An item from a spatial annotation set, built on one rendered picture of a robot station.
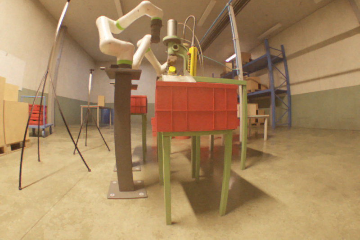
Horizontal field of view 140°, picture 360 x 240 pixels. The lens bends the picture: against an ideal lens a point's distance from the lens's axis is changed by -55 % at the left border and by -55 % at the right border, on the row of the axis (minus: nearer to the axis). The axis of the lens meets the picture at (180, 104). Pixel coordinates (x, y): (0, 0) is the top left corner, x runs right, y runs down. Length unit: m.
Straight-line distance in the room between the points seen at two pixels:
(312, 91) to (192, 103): 5.70
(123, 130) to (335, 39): 6.09
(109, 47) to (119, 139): 0.65
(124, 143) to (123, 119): 0.17
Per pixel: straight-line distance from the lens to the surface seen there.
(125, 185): 1.20
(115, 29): 1.49
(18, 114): 2.74
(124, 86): 1.08
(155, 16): 1.26
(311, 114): 6.15
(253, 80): 7.01
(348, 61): 5.69
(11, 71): 5.16
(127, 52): 1.15
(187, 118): 0.65
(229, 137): 0.77
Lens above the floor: 0.62
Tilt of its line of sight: 3 degrees up
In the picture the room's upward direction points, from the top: straight up
